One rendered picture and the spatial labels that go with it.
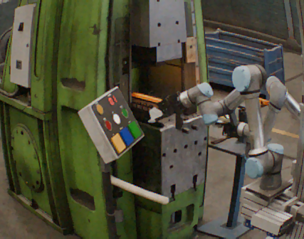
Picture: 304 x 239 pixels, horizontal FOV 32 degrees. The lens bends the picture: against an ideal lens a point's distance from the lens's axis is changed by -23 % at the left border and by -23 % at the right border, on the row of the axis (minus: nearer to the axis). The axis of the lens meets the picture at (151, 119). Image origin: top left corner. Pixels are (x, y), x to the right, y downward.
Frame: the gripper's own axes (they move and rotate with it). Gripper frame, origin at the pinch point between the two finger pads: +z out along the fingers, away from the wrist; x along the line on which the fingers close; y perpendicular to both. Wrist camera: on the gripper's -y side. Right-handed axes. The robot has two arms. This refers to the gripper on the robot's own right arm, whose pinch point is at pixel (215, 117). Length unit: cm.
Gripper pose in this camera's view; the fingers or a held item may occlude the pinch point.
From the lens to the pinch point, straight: 349.8
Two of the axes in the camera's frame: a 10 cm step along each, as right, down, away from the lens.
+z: -7.0, -2.1, 6.8
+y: 0.2, 9.5, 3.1
